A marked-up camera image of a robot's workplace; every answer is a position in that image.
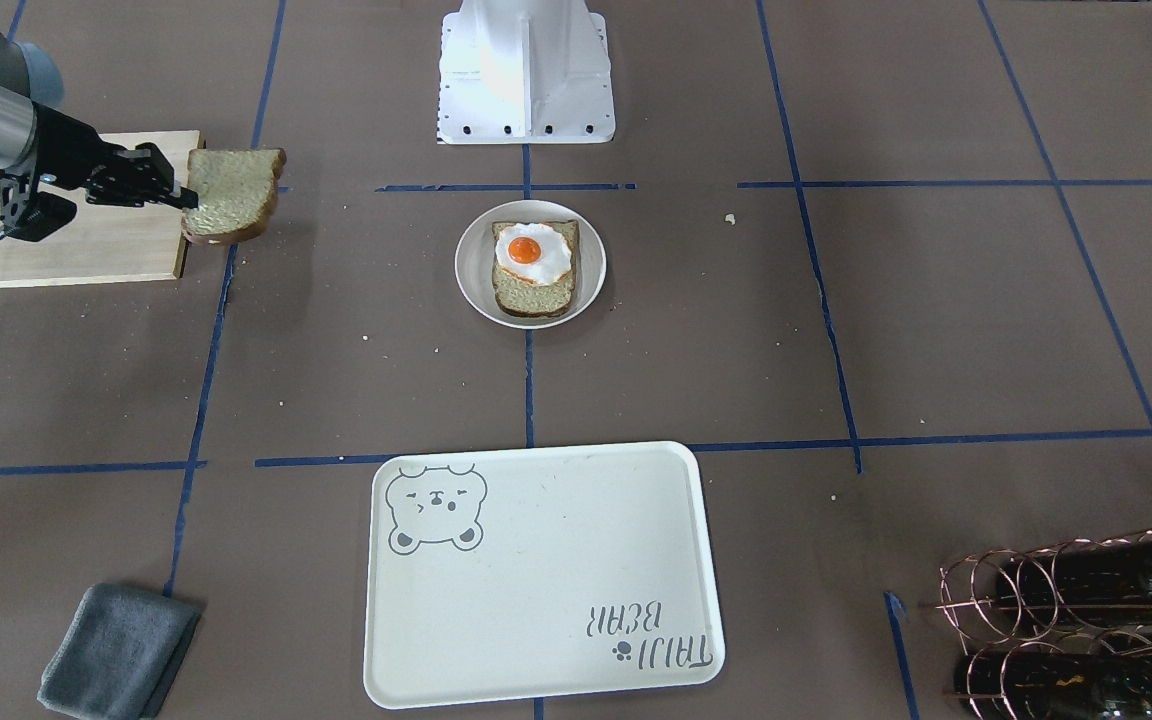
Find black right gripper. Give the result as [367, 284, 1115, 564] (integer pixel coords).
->
[33, 105, 198, 211]

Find bread slice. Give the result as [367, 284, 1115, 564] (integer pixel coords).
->
[182, 149, 287, 245]
[492, 220, 579, 318]

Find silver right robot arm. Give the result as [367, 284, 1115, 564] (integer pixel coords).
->
[0, 31, 198, 209]

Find cream bear serving tray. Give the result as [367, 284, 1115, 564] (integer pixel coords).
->
[362, 441, 727, 710]

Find wooden cutting board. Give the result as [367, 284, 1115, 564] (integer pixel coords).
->
[0, 131, 203, 291]

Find white round plate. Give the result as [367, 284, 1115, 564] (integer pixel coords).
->
[454, 199, 608, 331]

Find fried egg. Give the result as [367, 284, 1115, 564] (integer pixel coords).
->
[492, 222, 575, 287]

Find grey folded cloth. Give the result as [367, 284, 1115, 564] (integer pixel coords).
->
[36, 583, 202, 719]

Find lower dark wine bottle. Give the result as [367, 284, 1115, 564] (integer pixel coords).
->
[946, 643, 1152, 719]

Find dark wine bottle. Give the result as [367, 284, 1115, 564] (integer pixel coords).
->
[995, 539, 1152, 628]
[946, 643, 1152, 719]

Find upper dark wine bottle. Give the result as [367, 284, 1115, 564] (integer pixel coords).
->
[995, 539, 1152, 628]

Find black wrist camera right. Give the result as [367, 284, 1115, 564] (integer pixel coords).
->
[0, 161, 77, 242]

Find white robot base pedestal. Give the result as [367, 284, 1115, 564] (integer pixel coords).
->
[435, 1, 617, 145]

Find copper wire bottle rack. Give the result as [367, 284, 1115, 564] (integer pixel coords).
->
[931, 528, 1152, 719]

